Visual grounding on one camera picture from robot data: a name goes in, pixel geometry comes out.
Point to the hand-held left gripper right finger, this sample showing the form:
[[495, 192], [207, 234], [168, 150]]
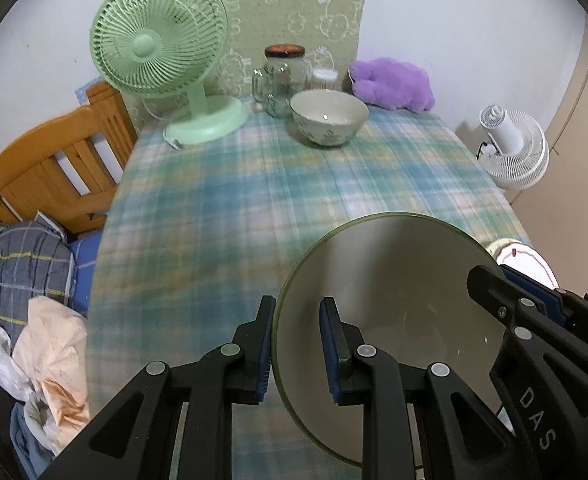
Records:
[[330, 355]]

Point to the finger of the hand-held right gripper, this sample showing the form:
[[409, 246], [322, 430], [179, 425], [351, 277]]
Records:
[[524, 280], [499, 295]]

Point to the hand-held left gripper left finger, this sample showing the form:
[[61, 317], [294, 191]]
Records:
[[264, 360]]

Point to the blue floral ceramic bowl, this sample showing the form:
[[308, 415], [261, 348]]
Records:
[[399, 280]]

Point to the pink floral plate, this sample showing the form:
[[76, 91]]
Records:
[[524, 260]]

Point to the white fan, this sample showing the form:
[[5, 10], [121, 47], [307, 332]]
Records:
[[516, 160]]

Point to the peach printed plastic bag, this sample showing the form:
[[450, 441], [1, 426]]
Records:
[[53, 350]]

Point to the grey floral ceramic bowl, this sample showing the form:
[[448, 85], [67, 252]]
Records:
[[326, 125]]

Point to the purple plush toy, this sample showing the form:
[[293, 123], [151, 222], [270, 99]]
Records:
[[394, 82]]

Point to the light blue cloth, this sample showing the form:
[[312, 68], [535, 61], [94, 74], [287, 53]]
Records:
[[26, 440]]

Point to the grey plaid pillow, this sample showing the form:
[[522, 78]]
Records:
[[18, 260]]

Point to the glass mug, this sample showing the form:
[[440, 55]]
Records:
[[260, 85]]

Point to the cotton swab container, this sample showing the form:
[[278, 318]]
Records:
[[324, 79]]

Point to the glass jar with lid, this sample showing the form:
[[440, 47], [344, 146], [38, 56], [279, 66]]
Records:
[[286, 80]]

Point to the blue patterned board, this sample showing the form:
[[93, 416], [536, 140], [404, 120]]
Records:
[[82, 92]]

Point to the green table fan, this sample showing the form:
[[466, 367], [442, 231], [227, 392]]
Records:
[[148, 45]]

